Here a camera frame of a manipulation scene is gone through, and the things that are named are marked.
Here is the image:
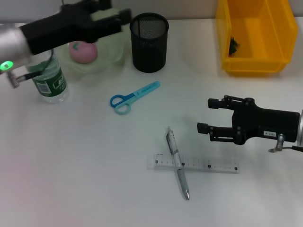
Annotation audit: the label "transparent plastic ruler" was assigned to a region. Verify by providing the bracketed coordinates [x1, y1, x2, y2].
[148, 153, 240, 175]

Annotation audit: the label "translucent green fruit bowl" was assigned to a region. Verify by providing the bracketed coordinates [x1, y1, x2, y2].
[56, 4, 128, 79]

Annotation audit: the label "silver ballpoint pen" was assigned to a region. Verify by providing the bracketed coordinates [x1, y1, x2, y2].
[165, 126, 190, 201]

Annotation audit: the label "left gripper connector cable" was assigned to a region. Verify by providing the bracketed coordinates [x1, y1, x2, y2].
[7, 49, 56, 89]

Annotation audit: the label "yellow plastic bin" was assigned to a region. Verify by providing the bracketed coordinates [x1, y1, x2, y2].
[215, 0, 298, 77]

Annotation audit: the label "black mesh pen holder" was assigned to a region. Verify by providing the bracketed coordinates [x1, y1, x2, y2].
[129, 13, 170, 73]

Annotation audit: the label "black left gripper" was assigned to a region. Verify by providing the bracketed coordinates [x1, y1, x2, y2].
[18, 0, 132, 56]

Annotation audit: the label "right gripper connector cable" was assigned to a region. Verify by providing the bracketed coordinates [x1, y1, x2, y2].
[268, 133, 303, 153]

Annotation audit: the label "blue scissors with sheath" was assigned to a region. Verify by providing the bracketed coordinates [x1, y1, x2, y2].
[109, 80, 161, 115]

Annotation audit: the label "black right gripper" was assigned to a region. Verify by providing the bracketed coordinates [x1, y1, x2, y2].
[196, 95, 301, 145]

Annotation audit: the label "green plastic wrapper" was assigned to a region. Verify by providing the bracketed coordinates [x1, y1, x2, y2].
[228, 35, 241, 56]

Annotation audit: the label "clear bottle with green label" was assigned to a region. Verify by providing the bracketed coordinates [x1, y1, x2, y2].
[28, 48, 71, 104]

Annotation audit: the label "pink peach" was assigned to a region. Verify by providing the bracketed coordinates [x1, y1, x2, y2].
[68, 40, 98, 64]

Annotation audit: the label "gripper connector cable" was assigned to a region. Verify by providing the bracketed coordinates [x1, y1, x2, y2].
[7, 49, 56, 89]
[268, 133, 303, 153]

